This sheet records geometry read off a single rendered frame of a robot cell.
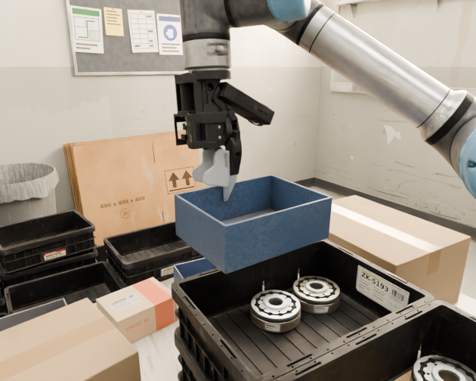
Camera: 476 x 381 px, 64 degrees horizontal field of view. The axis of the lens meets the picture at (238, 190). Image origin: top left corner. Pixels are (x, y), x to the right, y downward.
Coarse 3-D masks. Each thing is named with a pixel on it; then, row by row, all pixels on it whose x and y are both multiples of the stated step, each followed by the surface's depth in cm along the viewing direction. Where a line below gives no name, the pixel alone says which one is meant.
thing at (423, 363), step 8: (424, 360) 64; (432, 360) 64; (440, 360) 64; (448, 360) 64; (416, 368) 62; (424, 368) 62; (456, 368) 62; (464, 368) 62; (416, 376) 60; (424, 376) 60; (472, 376) 61
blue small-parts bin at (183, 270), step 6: (204, 258) 117; (180, 264) 113; (186, 264) 114; (192, 264) 115; (198, 264) 116; (204, 264) 117; (210, 264) 118; (174, 270) 112; (180, 270) 114; (186, 270) 115; (192, 270) 116; (198, 270) 117; (204, 270) 118; (174, 276) 113; (180, 276) 107; (186, 276) 116
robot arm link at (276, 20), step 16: (224, 0) 53; (240, 0) 53; (256, 0) 52; (272, 0) 51; (288, 0) 51; (304, 0) 52; (240, 16) 54; (256, 16) 54; (272, 16) 53; (288, 16) 53; (304, 16) 54
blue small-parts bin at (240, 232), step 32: (192, 192) 62; (256, 192) 70; (288, 192) 68; (192, 224) 57; (224, 224) 66; (256, 224) 52; (288, 224) 55; (320, 224) 60; (224, 256) 50; (256, 256) 54
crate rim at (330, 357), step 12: (420, 312) 66; (456, 312) 65; (396, 324) 62; (372, 336) 60; (384, 336) 60; (336, 348) 57; (348, 348) 57; (360, 348) 57; (324, 360) 54; (336, 360) 55; (300, 372) 52; (312, 372) 53
